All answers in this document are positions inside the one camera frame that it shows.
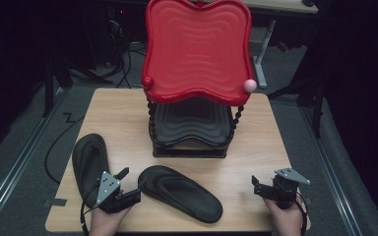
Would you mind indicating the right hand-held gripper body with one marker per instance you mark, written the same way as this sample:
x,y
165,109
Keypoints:
x,y
283,191

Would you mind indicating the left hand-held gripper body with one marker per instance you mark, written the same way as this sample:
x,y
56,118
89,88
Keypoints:
x,y
107,188

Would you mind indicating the red and black tiered shoe rack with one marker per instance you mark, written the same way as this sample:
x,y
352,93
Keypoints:
x,y
197,49

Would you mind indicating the black metal stand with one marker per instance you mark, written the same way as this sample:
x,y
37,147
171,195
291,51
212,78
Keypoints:
x,y
316,108
49,88

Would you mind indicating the person's right hand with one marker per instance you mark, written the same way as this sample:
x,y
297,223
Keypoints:
x,y
287,221

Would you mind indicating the desk with white leg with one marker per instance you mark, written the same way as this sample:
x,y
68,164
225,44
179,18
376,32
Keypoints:
x,y
262,52

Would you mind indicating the black slipper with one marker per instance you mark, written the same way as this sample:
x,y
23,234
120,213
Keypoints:
x,y
88,162
177,193

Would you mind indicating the grey tape strip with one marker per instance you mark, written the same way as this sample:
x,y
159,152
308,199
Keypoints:
x,y
56,202

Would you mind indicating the metal floor rail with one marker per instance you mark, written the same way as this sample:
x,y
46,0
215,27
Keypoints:
x,y
13,170
333,183

